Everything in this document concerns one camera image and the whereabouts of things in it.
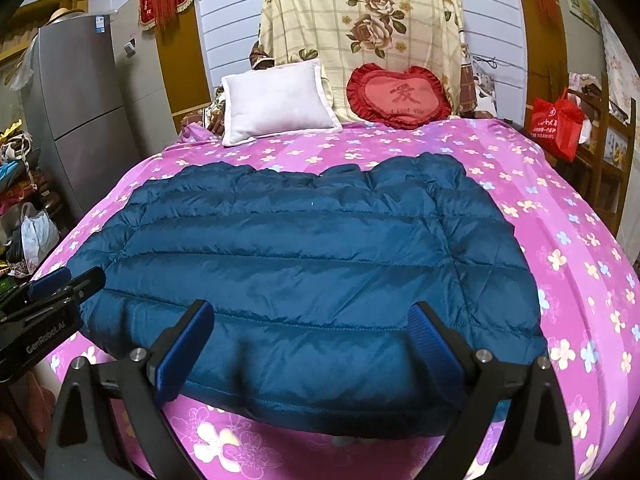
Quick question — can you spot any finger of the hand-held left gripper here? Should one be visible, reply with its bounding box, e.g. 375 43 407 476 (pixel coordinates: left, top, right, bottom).
0 266 72 307
0 267 107 328

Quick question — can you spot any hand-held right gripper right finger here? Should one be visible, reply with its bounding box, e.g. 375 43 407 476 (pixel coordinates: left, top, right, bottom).
407 301 576 480

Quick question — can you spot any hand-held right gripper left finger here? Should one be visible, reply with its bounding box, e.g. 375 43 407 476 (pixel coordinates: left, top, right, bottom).
44 299 216 480

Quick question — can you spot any teal down jacket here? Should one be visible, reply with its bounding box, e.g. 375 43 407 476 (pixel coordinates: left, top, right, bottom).
65 152 548 433

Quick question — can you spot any pile of clothes and bags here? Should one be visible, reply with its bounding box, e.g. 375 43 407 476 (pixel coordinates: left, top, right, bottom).
0 120 51 281

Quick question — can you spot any white plastic bag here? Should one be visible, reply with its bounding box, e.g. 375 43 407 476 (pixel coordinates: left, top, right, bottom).
20 202 61 268

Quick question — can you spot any pink floral bed sheet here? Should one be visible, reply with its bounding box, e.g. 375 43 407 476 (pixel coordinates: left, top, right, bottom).
30 117 640 480

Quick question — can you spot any grey refrigerator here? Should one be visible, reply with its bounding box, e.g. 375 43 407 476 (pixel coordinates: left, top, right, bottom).
20 0 176 221

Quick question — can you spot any red heart-shaped cushion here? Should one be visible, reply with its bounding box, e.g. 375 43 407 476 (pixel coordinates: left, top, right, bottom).
346 63 453 130

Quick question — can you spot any red shopping bag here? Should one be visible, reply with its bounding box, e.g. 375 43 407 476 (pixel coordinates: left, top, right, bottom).
530 87 586 163

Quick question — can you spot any white pillow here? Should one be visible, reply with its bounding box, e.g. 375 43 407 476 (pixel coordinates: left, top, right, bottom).
220 58 343 147

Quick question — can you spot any straw hat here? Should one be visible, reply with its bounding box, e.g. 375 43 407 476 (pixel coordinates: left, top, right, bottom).
42 7 86 26

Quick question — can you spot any wooden shelf rack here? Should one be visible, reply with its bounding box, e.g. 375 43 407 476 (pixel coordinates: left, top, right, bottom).
567 72 637 231

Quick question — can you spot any cream floral quilt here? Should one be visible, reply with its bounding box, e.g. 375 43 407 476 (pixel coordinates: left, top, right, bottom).
257 0 466 123

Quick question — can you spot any framed wall picture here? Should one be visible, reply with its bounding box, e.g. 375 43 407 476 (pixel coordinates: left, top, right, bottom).
565 0 601 31

